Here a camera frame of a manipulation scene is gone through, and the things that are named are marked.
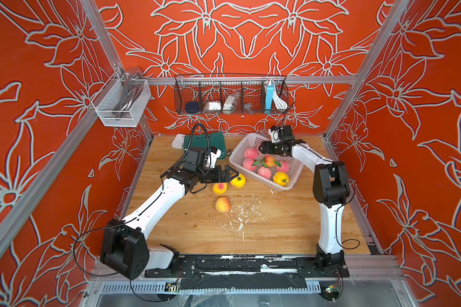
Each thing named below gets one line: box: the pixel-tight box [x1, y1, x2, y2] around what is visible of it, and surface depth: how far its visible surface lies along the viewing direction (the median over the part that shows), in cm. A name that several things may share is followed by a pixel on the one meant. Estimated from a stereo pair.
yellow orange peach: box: [215, 196, 232, 213], surface depth 87 cm
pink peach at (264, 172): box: [257, 166, 273, 180], surface depth 97 cm
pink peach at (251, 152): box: [243, 147, 259, 160], surface depth 105 cm
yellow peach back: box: [230, 172, 246, 189], surface depth 95 cm
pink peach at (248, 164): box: [242, 157, 257, 172], surface depth 100 cm
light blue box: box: [265, 84, 274, 111], surface depth 89 cm
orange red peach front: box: [264, 154, 276, 168], surface depth 100 cm
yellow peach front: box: [272, 170, 290, 187], surface depth 94 cm
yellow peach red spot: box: [213, 182, 228, 195], surface depth 92 cm
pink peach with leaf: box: [275, 161, 290, 173], surface depth 99 cm
